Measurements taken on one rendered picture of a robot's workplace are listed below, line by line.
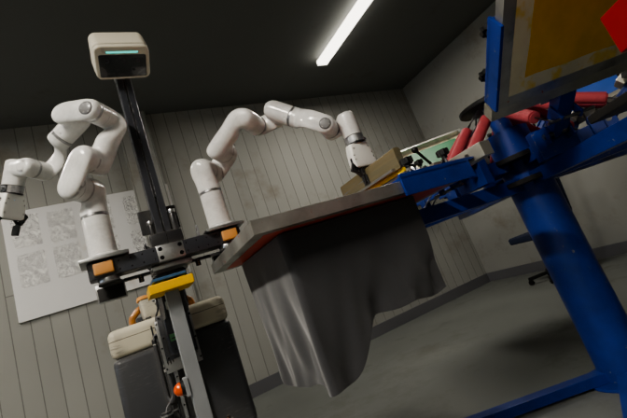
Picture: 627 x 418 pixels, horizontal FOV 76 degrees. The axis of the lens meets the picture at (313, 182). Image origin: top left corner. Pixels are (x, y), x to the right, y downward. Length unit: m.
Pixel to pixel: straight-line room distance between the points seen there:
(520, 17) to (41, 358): 4.09
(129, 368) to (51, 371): 2.22
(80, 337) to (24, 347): 0.40
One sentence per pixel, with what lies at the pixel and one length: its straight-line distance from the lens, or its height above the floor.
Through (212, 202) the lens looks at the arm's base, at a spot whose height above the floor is 1.24.
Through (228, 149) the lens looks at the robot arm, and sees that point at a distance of 1.77.
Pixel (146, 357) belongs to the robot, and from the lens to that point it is 2.12.
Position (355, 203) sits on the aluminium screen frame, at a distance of 1.14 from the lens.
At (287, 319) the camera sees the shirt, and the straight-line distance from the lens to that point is 1.23.
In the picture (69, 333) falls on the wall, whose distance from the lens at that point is 4.30.
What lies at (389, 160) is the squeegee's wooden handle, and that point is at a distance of 1.43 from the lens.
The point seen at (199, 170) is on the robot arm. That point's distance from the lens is 1.75.
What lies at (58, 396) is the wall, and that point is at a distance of 4.30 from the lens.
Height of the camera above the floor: 0.79
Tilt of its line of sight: 13 degrees up
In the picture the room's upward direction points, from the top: 20 degrees counter-clockwise
